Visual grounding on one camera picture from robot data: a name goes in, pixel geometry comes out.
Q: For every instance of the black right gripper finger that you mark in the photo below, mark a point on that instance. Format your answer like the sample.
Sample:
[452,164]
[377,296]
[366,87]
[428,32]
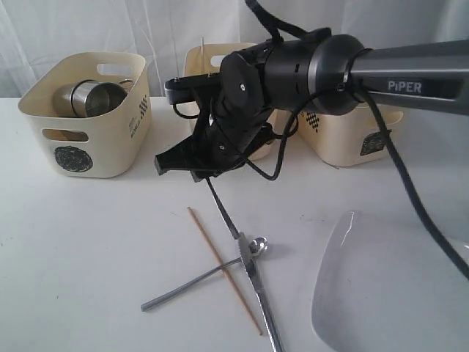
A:
[199,175]
[181,157]

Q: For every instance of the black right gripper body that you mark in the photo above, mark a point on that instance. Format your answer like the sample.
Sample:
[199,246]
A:
[254,81]

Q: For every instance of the wooden chopstick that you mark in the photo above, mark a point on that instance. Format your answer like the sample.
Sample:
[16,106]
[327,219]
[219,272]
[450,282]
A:
[227,274]
[202,53]

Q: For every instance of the cream bin circle mark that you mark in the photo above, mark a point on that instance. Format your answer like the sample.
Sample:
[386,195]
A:
[103,146]

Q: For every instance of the steel mug front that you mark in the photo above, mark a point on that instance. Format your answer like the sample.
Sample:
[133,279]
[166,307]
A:
[91,98]

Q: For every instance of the steel spoon grey handle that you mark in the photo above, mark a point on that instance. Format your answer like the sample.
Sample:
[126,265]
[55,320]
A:
[256,247]

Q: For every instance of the steel mug with handle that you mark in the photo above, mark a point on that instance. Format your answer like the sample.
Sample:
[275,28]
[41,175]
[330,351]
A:
[62,101]

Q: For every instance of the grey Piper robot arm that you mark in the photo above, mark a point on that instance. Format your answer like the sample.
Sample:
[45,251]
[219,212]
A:
[321,72]

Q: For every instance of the cream bin square mark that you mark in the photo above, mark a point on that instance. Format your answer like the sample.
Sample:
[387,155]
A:
[345,140]

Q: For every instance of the white square plate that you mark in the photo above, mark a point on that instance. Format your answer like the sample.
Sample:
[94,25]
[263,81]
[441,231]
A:
[384,286]

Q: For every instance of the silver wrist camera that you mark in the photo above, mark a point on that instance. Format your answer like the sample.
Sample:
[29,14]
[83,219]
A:
[196,88]

